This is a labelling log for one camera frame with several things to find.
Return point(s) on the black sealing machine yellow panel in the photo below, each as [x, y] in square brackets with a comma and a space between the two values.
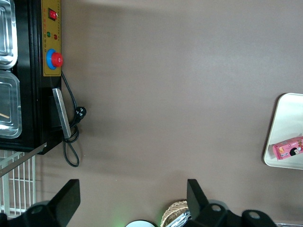
[35, 106]

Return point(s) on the red emergency stop button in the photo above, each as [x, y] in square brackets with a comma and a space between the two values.
[56, 59]

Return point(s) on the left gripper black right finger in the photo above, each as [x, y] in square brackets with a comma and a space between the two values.
[198, 203]

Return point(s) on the silver metal lever bar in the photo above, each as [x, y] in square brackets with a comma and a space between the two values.
[23, 159]

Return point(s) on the pink snack packet with face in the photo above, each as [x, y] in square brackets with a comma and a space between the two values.
[290, 149]

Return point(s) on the stack of foil trays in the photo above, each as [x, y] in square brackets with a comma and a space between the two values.
[183, 220]

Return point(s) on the steel food container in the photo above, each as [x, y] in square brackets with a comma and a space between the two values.
[9, 106]
[7, 33]

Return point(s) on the beige plastic tray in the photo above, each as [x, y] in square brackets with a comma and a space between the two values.
[288, 113]

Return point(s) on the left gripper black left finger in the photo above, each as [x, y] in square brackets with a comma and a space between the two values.
[64, 201]

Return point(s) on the light wicker basket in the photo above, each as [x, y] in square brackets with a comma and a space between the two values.
[170, 212]

